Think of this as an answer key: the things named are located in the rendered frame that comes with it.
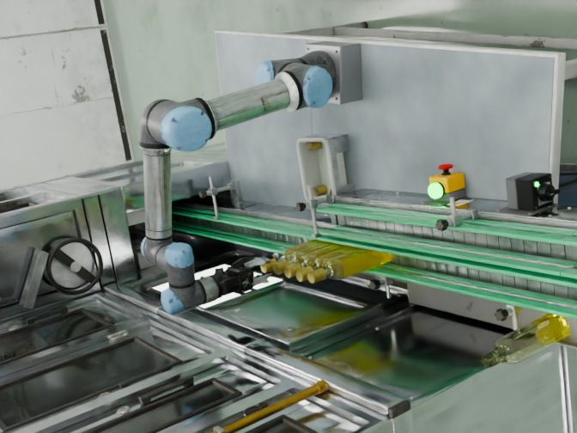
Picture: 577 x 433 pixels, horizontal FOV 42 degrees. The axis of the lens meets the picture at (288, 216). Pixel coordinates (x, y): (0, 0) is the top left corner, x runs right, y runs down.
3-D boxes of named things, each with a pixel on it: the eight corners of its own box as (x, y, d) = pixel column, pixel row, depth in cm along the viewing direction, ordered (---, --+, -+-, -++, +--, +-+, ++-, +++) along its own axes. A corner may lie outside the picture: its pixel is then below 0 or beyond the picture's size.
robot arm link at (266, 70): (284, 55, 234) (248, 58, 226) (311, 60, 224) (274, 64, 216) (284, 94, 238) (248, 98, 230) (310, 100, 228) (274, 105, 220)
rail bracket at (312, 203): (331, 230, 245) (300, 240, 239) (323, 179, 242) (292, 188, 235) (337, 231, 243) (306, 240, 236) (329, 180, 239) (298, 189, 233)
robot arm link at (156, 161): (127, 94, 205) (132, 261, 221) (145, 100, 197) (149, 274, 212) (165, 92, 212) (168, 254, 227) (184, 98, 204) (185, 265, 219)
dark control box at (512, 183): (528, 201, 194) (507, 209, 190) (525, 171, 193) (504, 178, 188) (555, 204, 188) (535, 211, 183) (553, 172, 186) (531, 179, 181)
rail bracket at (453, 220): (470, 216, 195) (434, 230, 188) (466, 189, 194) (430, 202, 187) (482, 218, 192) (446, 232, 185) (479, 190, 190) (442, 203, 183)
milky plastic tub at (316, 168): (324, 196, 266) (304, 202, 261) (314, 133, 261) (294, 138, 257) (355, 199, 252) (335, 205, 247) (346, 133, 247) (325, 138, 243)
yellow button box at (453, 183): (449, 194, 217) (431, 200, 213) (446, 169, 215) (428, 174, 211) (467, 196, 211) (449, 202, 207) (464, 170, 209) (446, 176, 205)
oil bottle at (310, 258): (355, 254, 239) (301, 273, 227) (352, 237, 238) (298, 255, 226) (366, 256, 234) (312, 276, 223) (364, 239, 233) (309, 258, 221)
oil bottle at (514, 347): (552, 335, 182) (480, 374, 168) (545, 313, 182) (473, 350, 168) (572, 334, 178) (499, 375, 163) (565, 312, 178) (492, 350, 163)
